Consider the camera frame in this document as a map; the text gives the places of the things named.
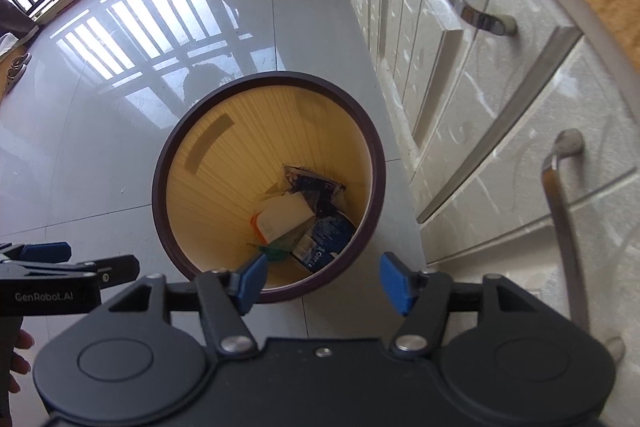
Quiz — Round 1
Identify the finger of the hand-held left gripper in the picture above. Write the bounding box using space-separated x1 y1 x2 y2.
0 255 141 283
0 243 71 264

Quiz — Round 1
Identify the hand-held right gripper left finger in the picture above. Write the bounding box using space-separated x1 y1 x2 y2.
107 253 268 354

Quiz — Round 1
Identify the person's left hand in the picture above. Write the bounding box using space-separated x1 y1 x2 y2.
11 329 36 378

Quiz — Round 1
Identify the blue plastic wrapper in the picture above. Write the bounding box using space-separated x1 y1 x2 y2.
282 164 347 218

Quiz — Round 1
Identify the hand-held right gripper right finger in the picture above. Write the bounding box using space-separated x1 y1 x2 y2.
380 253 546 358

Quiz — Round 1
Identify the teal plastic lid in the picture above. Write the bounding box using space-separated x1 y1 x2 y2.
255 243 293 264

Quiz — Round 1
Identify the crushed blue can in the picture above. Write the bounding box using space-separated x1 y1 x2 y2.
290 212 357 273

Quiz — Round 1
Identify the yellow trash bin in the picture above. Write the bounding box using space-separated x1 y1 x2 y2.
151 72 387 305

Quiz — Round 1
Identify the white bench cabinet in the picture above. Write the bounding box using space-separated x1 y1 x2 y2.
315 0 640 427

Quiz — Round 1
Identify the dark cloth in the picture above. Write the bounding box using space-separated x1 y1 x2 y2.
0 0 40 38

